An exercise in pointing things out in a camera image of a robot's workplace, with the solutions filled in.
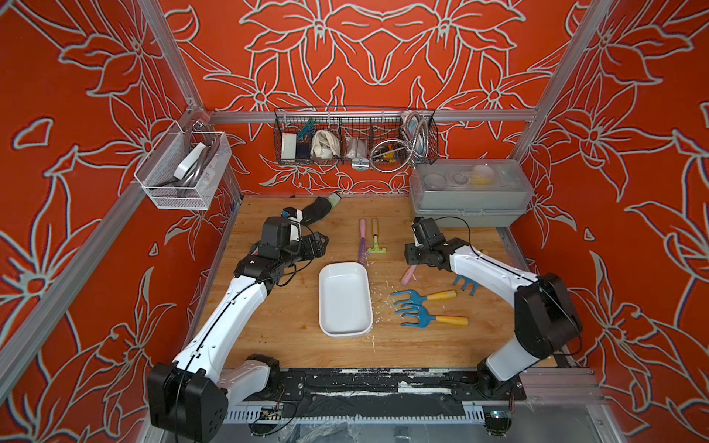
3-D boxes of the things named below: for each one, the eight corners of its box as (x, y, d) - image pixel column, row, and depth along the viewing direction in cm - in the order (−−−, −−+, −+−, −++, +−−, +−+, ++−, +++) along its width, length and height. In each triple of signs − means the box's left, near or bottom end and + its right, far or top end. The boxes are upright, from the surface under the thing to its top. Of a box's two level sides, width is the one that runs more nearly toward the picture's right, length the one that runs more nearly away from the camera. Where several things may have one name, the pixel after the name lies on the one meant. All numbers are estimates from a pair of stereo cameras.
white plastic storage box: (316, 340, 83) (314, 333, 78) (322, 271, 98) (320, 262, 93) (372, 340, 83) (373, 333, 78) (369, 271, 98) (370, 262, 93)
